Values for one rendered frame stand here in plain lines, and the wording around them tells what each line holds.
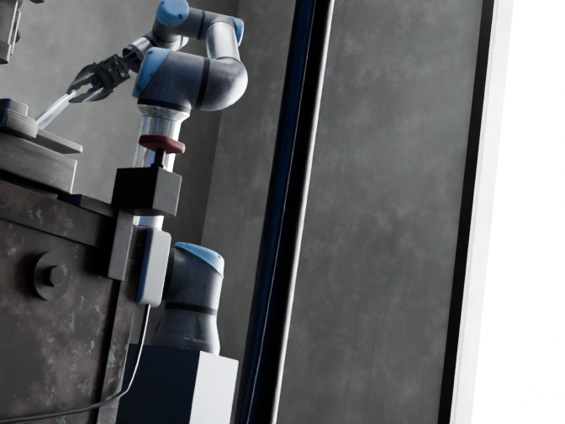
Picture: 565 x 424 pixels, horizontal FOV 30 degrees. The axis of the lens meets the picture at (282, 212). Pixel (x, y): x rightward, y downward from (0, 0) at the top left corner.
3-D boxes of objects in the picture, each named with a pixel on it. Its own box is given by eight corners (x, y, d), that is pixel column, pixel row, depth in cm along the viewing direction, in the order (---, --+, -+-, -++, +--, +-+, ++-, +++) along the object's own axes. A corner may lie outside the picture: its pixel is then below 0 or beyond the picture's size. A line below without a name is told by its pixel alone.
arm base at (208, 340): (171, 352, 238) (178, 309, 240) (229, 359, 232) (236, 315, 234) (136, 344, 225) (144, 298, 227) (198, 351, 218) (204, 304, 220)
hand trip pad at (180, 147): (155, 188, 179) (162, 145, 180) (182, 188, 175) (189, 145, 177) (127, 177, 173) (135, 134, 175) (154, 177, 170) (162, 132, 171)
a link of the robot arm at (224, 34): (261, 80, 225) (245, 7, 268) (210, 69, 223) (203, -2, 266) (247, 128, 231) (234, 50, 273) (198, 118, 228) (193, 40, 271)
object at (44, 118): (-31, 185, 248) (-34, 182, 248) (20, 150, 275) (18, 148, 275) (47, 109, 238) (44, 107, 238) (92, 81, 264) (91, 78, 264)
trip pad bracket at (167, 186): (121, 283, 177) (140, 171, 181) (164, 284, 172) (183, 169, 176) (97, 275, 173) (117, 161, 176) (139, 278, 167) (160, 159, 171)
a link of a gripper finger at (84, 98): (74, 97, 254) (102, 77, 259) (66, 102, 259) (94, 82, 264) (81, 108, 255) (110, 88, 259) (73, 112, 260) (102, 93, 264)
